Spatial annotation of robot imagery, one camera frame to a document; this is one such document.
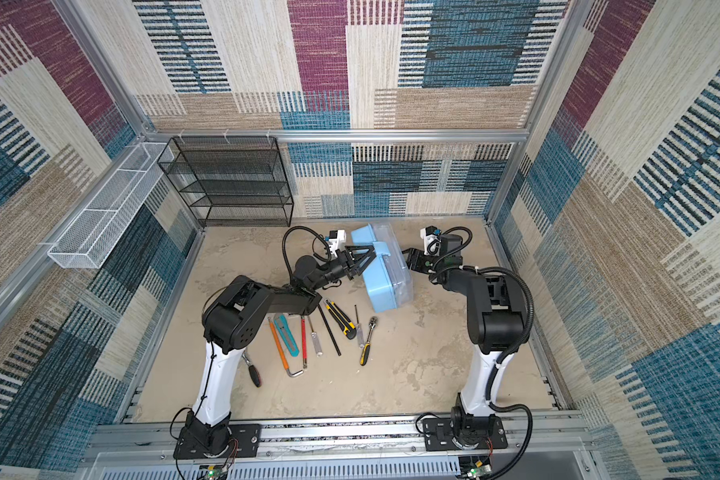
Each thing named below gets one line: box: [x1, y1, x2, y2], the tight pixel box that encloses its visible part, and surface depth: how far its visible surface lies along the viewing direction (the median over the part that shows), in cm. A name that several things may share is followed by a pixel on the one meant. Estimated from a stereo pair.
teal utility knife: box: [274, 313, 300, 357], surface depth 91 cm
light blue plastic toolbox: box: [351, 223, 414, 313], surface depth 90 cm
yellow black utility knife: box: [325, 299, 357, 340], surface depth 93 cm
